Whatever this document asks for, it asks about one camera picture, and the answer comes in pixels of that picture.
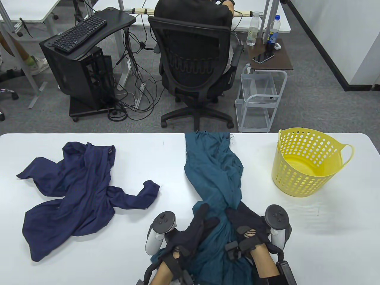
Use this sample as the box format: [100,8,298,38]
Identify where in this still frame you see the black keyboard desk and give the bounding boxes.
[45,7,137,61]

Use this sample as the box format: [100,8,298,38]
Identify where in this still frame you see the yellow perforated plastic basket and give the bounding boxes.
[272,128,354,198]

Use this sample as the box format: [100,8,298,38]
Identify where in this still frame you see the blue cap soda bottle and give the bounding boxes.
[265,15,281,51]

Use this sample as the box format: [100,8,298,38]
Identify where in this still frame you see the tangle of black cables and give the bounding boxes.
[107,18,162,122]

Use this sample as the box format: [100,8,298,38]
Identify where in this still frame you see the beige padded rod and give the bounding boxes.
[132,7,263,18]

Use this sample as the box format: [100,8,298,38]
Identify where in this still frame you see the teal zipper clothes jacket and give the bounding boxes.
[150,132,254,285]

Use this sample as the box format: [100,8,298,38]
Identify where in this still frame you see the white desk with grey legs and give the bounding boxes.
[0,0,61,109]

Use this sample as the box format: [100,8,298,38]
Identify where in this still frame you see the navy blue clothes jacket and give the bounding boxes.
[16,142,161,262]

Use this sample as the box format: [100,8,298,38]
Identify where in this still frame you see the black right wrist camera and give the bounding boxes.
[258,260,297,285]

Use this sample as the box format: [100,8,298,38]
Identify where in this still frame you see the person's left forearm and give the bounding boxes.
[150,260,178,285]

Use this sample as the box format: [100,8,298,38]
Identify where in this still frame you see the person's left hand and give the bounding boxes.
[162,203,221,267]

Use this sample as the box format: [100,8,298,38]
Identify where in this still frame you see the white wire rolling cart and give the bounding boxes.
[235,64,288,133]

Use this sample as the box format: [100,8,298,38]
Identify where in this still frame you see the black rolling computer platform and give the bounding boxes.
[69,96,119,121]

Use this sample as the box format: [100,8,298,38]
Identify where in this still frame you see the grey right hand controller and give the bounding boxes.
[264,205,292,249]

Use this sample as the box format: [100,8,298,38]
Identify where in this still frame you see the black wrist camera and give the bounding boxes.
[258,260,297,285]
[135,252,196,285]

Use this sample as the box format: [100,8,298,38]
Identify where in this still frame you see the black smartphone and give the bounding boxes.
[252,52,276,64]

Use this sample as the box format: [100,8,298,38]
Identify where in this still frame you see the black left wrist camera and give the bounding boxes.
[135,252,196,285]

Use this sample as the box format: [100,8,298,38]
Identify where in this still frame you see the black keyboard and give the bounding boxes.
[52,15,107,54]

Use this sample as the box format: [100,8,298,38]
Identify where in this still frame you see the person's right forearm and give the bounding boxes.
[251,245,281,279]

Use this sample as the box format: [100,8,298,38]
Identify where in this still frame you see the black mesh office chair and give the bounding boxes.
[148,16,244,133]

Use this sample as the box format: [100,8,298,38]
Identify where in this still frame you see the chrome chair base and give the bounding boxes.
[0,88,19,121]

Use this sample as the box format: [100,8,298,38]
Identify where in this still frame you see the clear plastic water bottle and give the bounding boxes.
[247,12,260,46]

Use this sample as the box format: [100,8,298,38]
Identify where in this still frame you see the person's right hand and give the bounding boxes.
[226,203,272,253]

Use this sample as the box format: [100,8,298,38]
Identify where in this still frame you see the black computer tower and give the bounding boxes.
[39,39,115,110]

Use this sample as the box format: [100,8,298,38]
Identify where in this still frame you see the long white desk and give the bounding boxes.
[92,0,291,109]

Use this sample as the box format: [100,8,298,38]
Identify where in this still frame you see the brown side table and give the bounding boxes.
[247,39,293,71]

